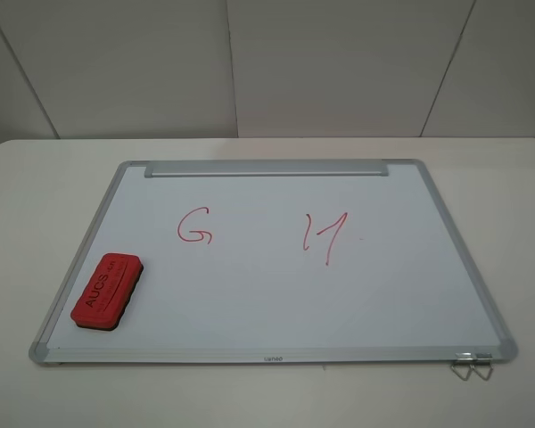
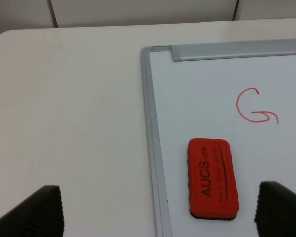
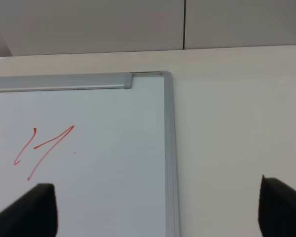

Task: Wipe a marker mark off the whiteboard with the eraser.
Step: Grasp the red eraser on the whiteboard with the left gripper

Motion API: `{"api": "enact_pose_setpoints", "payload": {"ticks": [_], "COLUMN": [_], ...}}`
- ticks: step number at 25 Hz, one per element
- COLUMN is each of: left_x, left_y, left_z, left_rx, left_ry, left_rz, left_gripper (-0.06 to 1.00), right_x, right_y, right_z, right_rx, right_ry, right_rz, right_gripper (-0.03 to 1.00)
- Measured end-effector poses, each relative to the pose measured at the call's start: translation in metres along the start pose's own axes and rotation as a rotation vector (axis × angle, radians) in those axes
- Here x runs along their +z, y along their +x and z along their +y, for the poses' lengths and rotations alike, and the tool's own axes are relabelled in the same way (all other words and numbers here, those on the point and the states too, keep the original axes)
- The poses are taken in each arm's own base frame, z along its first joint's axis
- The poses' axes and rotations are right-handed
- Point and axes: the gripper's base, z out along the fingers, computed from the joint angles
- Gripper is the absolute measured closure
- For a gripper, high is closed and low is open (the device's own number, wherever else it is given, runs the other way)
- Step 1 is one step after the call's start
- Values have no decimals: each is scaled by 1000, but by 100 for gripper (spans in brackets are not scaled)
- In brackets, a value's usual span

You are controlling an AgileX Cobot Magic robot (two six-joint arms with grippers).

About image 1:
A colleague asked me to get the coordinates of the left silver binder clip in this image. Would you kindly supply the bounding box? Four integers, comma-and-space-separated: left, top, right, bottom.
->
450, 352, 475, 382

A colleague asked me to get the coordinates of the silver binder clip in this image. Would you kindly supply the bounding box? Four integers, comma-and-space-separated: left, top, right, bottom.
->
470, 353, 494, 382
450, 352, 475, 382

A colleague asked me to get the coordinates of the red whiteboard eraser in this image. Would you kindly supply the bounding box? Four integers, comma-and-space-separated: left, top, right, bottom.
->
70, 253, 144, 331

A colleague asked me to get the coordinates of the grey whiteboard pen tray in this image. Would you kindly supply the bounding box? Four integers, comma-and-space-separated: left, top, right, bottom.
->
144, 160, 389, 178

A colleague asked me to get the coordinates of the white aluminium-framed whiteboard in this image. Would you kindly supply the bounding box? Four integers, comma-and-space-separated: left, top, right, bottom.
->
29, 159, 518, 364

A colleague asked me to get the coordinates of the right silver binder clip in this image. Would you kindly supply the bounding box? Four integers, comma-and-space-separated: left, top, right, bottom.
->
470, 353, 494, 382

